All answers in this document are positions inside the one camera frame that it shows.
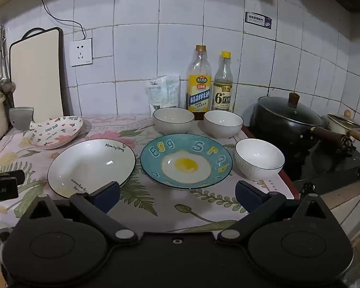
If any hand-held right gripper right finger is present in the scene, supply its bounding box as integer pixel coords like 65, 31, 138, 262
217, 181, 346, 245

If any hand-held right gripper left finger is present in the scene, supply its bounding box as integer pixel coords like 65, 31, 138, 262
15, 181, 138, 246

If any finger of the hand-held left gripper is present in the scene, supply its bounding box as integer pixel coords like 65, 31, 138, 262
0, 170, 25, 184

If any white plate black rim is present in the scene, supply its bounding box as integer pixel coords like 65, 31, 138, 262
47, 139, 137, 198

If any white bowl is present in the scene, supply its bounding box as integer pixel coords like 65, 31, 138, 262
203, 110, 244, 139
152, 107, 195, 134
234, 139, 285, 181

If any pink heart print plate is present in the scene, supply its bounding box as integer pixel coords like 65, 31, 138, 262
28, 115, 84, 150

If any blue fried egg plate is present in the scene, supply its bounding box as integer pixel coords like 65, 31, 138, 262
140, 133, 233, 190

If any floral tablecloth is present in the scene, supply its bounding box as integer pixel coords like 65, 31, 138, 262
0, 114, 295, 237

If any black pot with lid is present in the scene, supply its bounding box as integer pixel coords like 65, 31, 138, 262
250, 92, 354, 156

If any black gas stove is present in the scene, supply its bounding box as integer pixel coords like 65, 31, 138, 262
243, 126, 360, 201

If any hanging metal ladle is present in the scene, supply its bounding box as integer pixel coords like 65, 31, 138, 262
0, 25, 17, 94

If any clear vinegar bottle yellow cap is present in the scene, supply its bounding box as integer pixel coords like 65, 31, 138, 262
212, 52, 234, 113

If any cream cutting board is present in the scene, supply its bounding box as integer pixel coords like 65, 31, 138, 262
9, 27, 65, 118

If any white salt bag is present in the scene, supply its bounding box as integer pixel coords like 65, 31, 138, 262
166, 76, 181, 108
145, 76, 168, 112

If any yellow label cooking wine bottle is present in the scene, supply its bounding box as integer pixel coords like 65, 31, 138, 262
186, 45, 212, 120

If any small cream saucepan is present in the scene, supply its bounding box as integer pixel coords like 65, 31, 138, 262
327, 110, 360, 144

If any cleaver with printed handle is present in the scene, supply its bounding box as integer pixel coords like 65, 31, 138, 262
9, 106, 53, 134

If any white wall socket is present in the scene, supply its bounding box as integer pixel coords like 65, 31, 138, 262
69, 38, 93, 67

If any black power cable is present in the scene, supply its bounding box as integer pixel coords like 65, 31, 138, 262
41, 0, 87, 40

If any wall sticker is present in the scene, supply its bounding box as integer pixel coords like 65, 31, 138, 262
245, 12, 272, 30

